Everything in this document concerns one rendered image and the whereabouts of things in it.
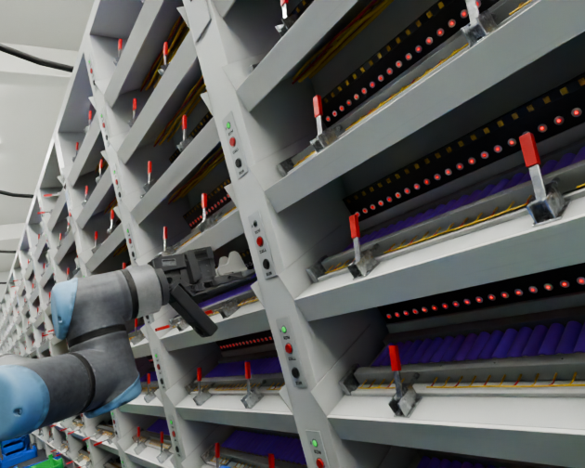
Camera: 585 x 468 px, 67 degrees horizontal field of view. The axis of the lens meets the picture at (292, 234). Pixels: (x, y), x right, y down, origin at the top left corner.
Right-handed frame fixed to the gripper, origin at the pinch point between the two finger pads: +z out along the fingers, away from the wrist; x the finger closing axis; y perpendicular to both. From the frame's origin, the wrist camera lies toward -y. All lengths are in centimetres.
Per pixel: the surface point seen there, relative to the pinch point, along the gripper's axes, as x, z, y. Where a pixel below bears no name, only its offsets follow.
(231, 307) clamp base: 8.2, -1.8, -5.3
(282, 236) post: -18.2, -2.1, 3.9
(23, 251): 332, -3, 90
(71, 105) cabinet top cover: 98, -1, 93
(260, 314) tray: -6.2, -3.7, -8.2
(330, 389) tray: -18.7, -2.1, -23.2
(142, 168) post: 52, 4, 46
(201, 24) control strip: -13, -3, 49
